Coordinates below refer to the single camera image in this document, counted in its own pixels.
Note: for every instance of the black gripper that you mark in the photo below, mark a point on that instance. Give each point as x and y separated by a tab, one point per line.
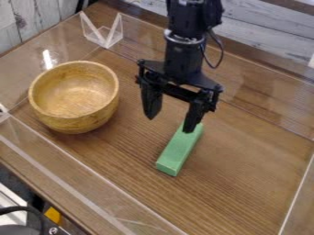
178	77

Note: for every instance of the green rectangular block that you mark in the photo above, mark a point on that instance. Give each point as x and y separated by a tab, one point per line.
177	151

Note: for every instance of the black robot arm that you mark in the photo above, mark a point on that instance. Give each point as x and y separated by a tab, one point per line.
193	18

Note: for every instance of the brown wooden bowl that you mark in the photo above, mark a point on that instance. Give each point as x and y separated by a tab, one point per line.
75	96

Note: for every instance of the yellow button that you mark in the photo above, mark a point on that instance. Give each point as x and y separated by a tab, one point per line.
54	215

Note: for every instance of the clear acrylic corner bracket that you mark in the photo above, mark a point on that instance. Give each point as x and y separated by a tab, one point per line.
105	36

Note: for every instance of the clear acrylic tray wall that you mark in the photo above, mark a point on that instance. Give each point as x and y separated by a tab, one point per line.
93	202

